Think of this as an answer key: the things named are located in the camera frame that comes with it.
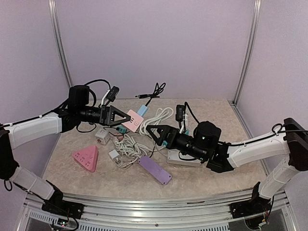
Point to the pink cube socket adapter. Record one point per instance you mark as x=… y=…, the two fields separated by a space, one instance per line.
x=135 y=121

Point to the left aluminium frame post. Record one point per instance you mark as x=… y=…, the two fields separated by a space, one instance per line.
x=59 y=43

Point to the right aluminium frame post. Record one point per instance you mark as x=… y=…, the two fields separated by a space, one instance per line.
x=248 y=52

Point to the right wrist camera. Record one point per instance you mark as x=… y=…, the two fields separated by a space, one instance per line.
x=182 y=118

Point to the aluminium frame post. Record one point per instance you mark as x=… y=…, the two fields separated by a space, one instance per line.
x=59 y=43
x=248 y=52

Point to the teal charger cube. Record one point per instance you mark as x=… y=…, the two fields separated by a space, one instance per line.
x=121 y=129

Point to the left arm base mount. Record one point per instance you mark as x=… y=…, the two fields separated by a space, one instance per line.
x=63 y=208

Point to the purple power strip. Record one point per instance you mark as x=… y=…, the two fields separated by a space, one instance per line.
x=155 y=170

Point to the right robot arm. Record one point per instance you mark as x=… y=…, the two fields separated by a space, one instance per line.
x=288 y=139

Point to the white multi socket adapter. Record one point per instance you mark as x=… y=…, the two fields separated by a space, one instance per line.
x=102 y=136

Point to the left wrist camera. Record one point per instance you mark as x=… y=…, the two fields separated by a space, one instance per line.
x=110 y=96

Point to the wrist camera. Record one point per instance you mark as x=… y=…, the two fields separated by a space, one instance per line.
x=182 y=118
x=110 y=96

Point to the white power strip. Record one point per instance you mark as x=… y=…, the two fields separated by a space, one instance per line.
x=175 y=157

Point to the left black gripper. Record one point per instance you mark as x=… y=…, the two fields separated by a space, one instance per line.
x=107 y=114

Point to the teal socket cube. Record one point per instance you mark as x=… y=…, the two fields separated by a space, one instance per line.
x=164 y=144

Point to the pink power strip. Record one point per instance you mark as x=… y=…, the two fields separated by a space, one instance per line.
x=87 y=157

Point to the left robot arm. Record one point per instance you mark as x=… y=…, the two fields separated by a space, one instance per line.
x=70 y=114

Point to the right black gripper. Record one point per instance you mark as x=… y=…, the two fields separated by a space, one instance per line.
x=164 y=135

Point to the white usb charger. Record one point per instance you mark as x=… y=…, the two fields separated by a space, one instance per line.
x=114 y=155

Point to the light blue usb charger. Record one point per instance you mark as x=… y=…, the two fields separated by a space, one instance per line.
x=142 y=110

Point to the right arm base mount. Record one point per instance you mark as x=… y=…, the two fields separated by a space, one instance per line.
x=249 y=207

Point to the front aluminium rail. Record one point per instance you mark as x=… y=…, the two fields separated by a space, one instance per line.
x=196 y=214

